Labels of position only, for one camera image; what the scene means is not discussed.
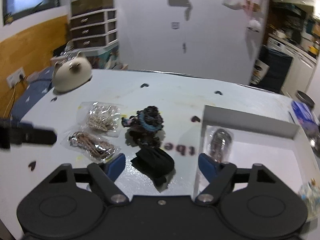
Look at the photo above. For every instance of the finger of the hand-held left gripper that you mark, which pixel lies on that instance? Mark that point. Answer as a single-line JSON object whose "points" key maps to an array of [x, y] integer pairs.
{"points": [[37, 134]]}

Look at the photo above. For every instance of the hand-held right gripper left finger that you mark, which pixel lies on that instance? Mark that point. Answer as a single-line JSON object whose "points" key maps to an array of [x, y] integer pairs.
{"points": [[116, 163]]}

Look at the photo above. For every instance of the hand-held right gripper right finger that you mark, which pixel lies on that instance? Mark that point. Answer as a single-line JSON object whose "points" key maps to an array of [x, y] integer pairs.
{"points": [[206, 163]]}

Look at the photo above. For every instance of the black scrunchie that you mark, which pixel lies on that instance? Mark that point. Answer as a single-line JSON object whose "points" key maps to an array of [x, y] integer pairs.
{"points": [[153, 162]]}

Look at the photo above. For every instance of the thin dark scrunchie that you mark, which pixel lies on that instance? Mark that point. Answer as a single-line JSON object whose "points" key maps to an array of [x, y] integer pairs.
{"points": [[146, 138]]}

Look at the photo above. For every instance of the dark teal scrunchie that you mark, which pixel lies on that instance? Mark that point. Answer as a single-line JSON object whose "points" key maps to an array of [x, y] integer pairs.
{"points": [[147, 118]]}

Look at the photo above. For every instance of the white shallow box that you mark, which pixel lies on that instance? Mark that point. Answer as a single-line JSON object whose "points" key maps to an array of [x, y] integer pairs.
{"points": [[262, 155]]}

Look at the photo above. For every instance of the blue patterned bedding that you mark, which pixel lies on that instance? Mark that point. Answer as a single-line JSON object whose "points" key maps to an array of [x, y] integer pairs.
{"points": [[35, 95]]}

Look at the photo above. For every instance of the cream cat-shaped ornament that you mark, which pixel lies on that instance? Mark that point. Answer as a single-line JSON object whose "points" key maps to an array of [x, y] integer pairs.
{"points": [[72, 72]]}

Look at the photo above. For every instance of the leaf-printed storage box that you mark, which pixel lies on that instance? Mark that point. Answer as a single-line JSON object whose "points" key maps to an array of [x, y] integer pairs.
{"points": [[108, 57]]}

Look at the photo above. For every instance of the white printed tote bag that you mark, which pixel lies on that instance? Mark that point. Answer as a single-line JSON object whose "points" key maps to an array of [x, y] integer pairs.
{"points": [[260, 72]]}

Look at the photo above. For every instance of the blue tissue pack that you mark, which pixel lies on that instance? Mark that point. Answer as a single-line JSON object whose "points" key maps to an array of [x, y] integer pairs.
{"points": [[305, 116]]}

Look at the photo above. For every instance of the clear jar with black lid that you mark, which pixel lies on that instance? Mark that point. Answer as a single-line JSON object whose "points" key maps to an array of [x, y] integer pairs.
{"points": [[314, 140]]}

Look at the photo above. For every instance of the white plastic drawer unit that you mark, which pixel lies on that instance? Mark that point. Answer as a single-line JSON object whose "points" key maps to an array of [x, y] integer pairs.
{"points": [[92, 31]]}

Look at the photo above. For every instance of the round metal tin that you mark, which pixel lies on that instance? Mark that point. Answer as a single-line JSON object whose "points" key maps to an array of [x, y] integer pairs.
{"points": [[305, 98]]}

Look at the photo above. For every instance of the white washing machine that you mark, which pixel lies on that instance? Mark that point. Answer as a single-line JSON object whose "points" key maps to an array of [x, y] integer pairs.
{"points": [[276, 45]]}

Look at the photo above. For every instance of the glass fish tank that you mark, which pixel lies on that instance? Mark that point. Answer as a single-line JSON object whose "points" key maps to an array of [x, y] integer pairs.
{"points": [[92, 1]]}

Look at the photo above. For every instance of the white plush toy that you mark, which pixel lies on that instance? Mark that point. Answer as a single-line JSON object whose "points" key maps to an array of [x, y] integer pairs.
{"points": [[254, 25]]}

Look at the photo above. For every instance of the white wall socket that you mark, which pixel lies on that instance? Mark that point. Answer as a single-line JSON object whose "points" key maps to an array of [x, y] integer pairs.
{"points": [[15, 77]]}

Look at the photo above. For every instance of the small white wall hook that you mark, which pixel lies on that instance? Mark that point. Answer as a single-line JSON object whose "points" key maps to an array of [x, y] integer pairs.
{"points": [[175, 25]]}

